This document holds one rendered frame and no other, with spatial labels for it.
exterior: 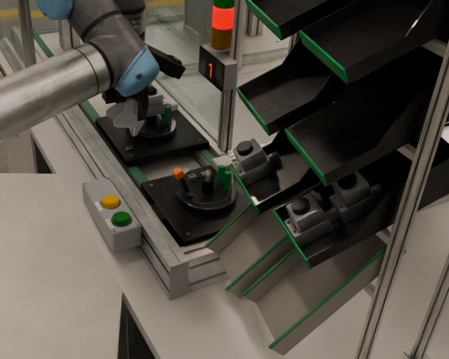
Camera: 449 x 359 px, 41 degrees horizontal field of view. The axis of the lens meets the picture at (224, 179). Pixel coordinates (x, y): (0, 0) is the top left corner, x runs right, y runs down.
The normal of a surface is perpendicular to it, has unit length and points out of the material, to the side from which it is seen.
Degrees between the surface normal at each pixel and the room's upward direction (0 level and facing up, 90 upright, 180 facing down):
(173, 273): 90
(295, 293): 45
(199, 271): 90
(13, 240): 0
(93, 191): 0
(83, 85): 84
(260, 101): 25
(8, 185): 0
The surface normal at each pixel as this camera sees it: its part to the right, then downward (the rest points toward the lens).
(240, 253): -0.62, -0.48
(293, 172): -0.33, -0.68
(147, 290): 0.07, -0.81
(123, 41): 0.36, -0.36
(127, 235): 0.49, 0.53
